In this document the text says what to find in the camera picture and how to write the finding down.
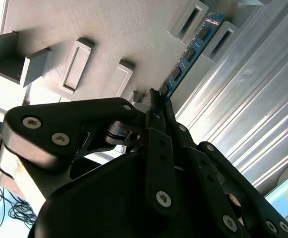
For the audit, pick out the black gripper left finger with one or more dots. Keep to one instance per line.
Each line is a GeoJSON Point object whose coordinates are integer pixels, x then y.
{"type": "Point", "coordinates": [59, 119]}

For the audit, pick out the blue RAM stick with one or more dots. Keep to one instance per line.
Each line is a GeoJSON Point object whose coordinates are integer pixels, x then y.
{"type": "Point", "coordinates": [190, 54]}

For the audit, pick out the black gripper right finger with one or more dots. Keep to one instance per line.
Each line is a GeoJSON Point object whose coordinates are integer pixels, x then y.
{"type": "Point", "coordinates": [208, 161]}

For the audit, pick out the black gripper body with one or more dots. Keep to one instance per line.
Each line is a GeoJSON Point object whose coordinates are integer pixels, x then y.
{"type": "Point", "coordinates": [96, 203]}

